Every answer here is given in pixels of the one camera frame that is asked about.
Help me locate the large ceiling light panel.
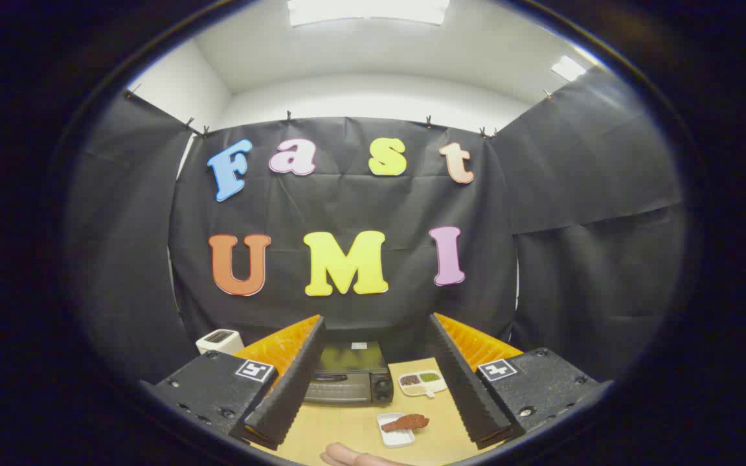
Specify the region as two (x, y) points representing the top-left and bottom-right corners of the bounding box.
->
(287, 0), (450, 27)

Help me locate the white divided dish with beans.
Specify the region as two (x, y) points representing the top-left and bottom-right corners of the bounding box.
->
(398, 370), (448, 397)

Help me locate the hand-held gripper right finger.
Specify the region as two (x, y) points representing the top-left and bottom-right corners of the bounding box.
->
(428, 313), (613, 450)

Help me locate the black toaster oven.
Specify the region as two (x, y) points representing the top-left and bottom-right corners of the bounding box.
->
(302, 341), (394, 406)

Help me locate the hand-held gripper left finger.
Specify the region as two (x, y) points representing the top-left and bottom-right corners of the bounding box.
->
(140, 315), (327, 451)

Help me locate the small ceiling light panel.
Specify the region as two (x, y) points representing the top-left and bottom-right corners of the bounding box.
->
(551, 55), (587, 82)

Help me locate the white bread toaster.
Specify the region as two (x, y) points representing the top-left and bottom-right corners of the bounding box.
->
(196, 329), (245, 355)

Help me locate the white rectangular tray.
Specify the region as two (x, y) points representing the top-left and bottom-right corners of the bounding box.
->
(377, 412), (416, 449)

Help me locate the brown meat piece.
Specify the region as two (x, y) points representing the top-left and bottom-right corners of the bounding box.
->
(381, 414), (430, 433)

